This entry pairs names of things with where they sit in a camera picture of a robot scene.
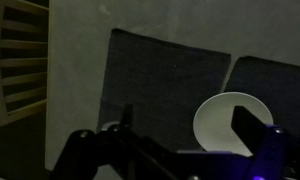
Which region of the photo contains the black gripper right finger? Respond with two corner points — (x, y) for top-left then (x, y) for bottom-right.
(231, 106), (300, 180)

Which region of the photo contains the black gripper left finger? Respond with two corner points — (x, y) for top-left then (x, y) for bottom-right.
(49, 104), (177, 180)

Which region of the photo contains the large white plate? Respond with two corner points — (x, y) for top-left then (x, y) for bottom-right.
(193, 92), (274, 156)

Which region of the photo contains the dark grey placemat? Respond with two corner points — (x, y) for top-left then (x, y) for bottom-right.
(226, 56), (300, 138)
(99, 29), (231, 151)

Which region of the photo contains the light wooden chair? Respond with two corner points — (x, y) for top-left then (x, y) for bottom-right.
(0, 0), (49, 127)

